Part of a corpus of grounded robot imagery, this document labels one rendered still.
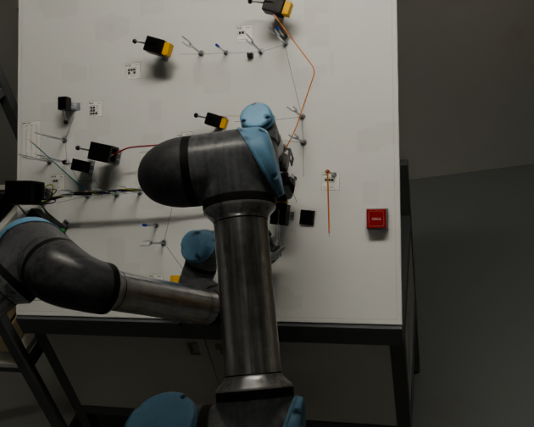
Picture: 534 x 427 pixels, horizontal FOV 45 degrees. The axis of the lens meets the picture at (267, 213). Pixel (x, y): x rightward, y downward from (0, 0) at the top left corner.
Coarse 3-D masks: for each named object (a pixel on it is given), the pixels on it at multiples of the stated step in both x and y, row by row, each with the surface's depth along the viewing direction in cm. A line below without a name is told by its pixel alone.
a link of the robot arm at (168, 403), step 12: (156, 396) 97; (168, 396) 96; (180, 396) 95; (144, 408) 95; (156, 408) 95; (168, 408) 94; (180, 408) 93; (192, 408) 93; (204, 408) 95; (132, 420) 94; (144, 420) 94; (156, 420) 93; (168, 420) 92; (180, 420) 92; (192, 420) 91; (204, 420) 92
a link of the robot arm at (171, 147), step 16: (160, 144) 104; (176, 144) 102; (144, 160) 105; (160, 160) 102; (176, 160) 101; (144, 176) 104; (160, 176) 101; (176, 176) 101; (144, 192) 108; (160, 192) 103; (176, 192) 102
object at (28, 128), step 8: (40, 120) 203; (24, 128) 204; (32, 128) 203; (40, 128) 202; (24, 136) 204; (32, 136) 203; (40, 136) 202; (24, 144) 204; (32, 144) 203; (40, 144) 202; (24, 152) 204; (32, 152) 203; (40, 152) 202
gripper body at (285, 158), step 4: (284, 148) 164; (288, 148) 164; (288, 152) 163; (280, 156) 156; (284, 156) 163; (288, 156) 163; (292, 156) 167; (280, 160) 157; (284, 160) 162; (288, 160) 163; (292, 160) 167; (280, 164) 162; (284, 164) 162; (288, 164) 163; (280, 168) 162; (284, 168) 161; (284, 172) 162; (284, 176) 162; (284, 180) 163; (284, 184) 165
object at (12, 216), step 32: (0, 64) 205; (0, 96) 205; (0, 224) 212; (0, 320) 203; (0, 352) 221; (32, 352) 221; (0, 384) 268; (32, 384) 220; (0, 416) 254; (32, 416) 251; (64, 416) 248
